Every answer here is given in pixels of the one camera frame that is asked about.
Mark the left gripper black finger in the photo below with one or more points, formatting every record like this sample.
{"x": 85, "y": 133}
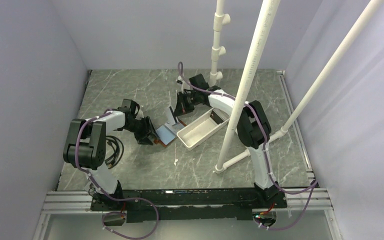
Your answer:
{"x": 145, "y": 141}
{"x": 151, "y": 131}

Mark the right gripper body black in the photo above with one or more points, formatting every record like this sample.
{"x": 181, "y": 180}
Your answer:
{"x": 187, "y": 101}

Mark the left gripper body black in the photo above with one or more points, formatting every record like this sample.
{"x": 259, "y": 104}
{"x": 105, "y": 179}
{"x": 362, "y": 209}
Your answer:
{"x": 141, "y": 128}

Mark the brown leather card holder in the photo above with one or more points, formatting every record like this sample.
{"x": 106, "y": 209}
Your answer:
{"x": 167, "y": 133}

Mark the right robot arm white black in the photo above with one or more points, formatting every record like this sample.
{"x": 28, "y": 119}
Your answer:
{"x": 253, "y": 130}

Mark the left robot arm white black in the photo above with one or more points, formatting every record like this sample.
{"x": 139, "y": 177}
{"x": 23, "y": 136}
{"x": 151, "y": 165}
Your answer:
{"x": 85, "y": 145}

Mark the white rectangular plastic tray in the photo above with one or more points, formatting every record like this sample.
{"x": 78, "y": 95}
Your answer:
{"x": 202, "y": 128}

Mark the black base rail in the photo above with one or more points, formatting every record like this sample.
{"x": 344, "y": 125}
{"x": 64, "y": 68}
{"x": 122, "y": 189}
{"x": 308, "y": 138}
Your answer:
{"x": 183, "y": 204}

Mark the white PVC pipe frame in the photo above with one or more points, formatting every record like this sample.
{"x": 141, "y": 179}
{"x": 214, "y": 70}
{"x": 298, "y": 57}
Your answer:
{"x": 304, "y": 35}

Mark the aluminium frame rail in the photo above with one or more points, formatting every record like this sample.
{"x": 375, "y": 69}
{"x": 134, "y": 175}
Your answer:
{"x": 308, "y": 198}

